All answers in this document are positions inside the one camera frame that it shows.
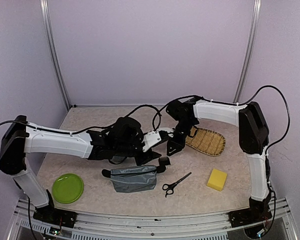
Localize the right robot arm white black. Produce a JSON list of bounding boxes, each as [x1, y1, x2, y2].
[[165, 95, 272, 222]]

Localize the left aluminium corner post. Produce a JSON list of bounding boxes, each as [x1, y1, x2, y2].
[[40, 0, 72, 111]]

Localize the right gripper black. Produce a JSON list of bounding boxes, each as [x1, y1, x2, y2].
[[167, 117, 197, 155]]

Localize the aluminium front rail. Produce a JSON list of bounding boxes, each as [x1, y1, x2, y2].
[[5, 198, 300, 240]]

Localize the green plastic plate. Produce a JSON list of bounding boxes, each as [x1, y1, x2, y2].
[[52, 173, 84, 204]]

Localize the grey zipper pouch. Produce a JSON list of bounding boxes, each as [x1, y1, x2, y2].
[[101, 165, 167, 193]]

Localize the black handled scissors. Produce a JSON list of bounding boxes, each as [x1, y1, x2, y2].
[[162, 172, 192, 198]]

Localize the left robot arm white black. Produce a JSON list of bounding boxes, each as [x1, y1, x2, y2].
[[0, 115, 167, 223]]

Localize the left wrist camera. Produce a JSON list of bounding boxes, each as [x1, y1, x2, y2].
[[142, 131, 162, 152]]

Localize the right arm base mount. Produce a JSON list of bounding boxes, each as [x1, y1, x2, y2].
[[228, 208, 272, 228]]

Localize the aluminium corner post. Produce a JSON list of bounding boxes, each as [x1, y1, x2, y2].
[[40, 0, 72, 111], [233, 0, 262, 103]]

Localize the black clipper comb guard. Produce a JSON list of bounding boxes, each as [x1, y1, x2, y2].
[[158, 156, 171, 166]]

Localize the right aluminium corner post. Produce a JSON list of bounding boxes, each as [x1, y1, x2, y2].
[[233, 0, 262, 103]]

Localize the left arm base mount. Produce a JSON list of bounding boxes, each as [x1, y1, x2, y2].
[[33, 208, 77, 229]]

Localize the woven bamboo tray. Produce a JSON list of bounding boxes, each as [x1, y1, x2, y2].
[[185, 127, 226, 157]]

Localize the yellow sponge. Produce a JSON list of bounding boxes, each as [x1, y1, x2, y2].
[[206, 168, 228, 192]]

